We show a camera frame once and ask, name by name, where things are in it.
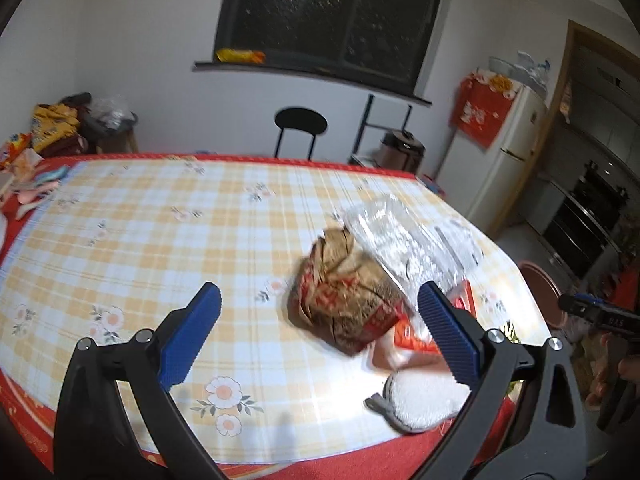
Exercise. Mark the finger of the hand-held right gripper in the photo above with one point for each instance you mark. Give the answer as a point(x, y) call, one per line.
point(575, 306)

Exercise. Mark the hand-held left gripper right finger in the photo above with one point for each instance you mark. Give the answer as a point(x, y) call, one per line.
point(447, 332)

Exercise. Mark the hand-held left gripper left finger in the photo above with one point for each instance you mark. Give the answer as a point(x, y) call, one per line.
point(192, 330)

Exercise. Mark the red round bin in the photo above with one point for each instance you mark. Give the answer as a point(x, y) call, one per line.
point(542, 295)

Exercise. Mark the clear plastic bag white label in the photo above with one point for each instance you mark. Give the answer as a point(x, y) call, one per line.
point(390, 235)

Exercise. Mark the brown paper bag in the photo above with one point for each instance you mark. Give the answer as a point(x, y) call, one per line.
point(340, 295)

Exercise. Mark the person's right hand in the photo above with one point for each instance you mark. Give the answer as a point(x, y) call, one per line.
point(629, 367)

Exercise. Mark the red snack packet clear window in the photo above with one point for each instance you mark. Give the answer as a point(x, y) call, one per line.
point(415, 341)

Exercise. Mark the white textured round pad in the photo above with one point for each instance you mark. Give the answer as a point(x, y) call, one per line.
point(425, 400)

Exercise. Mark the black built-in oven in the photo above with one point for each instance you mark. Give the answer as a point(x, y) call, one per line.
point(585, 220)

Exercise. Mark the yellow checked floral tablecloth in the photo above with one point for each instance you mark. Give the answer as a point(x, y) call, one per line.
point(200, 235)

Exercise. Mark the cream refrigerator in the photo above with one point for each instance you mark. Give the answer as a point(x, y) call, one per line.
point(500, 180)

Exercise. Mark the brown electric pressure cooker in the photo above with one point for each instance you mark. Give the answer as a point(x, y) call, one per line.
point(402, 152)

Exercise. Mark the wooden stool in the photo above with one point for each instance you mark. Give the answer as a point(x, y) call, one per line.
point(131, 142)

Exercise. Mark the pastel pink and blue packets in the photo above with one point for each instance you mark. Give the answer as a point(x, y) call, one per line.
point(35, 185)

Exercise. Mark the dark bucket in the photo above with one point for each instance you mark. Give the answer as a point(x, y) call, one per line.
point(112, 129)

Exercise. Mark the red printed cloth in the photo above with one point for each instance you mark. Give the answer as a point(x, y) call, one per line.
point(477, 110)

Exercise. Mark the clear crumpled plastic bag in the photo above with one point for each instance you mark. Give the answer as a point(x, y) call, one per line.
point(110, 110)

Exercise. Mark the crumpled plastic bag with blue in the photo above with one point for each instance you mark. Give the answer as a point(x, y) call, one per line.
point(532, 72)

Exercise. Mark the white bowls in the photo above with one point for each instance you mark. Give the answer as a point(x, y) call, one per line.
point(502, 66)

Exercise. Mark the orange snack packet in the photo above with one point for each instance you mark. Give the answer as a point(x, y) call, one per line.
point(17, 150)

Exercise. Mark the dark cloth bag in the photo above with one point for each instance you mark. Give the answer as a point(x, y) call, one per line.
point(77, 100)

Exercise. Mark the yellow packet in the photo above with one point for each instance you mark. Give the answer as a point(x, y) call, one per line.
point(240, 55)

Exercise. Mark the black window sill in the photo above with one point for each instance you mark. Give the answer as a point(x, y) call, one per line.
point(300, 71)

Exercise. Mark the dark window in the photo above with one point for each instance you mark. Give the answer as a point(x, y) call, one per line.
point(325, 10)

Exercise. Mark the wooden door frame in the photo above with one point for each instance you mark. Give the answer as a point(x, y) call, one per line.
point(565, 85)

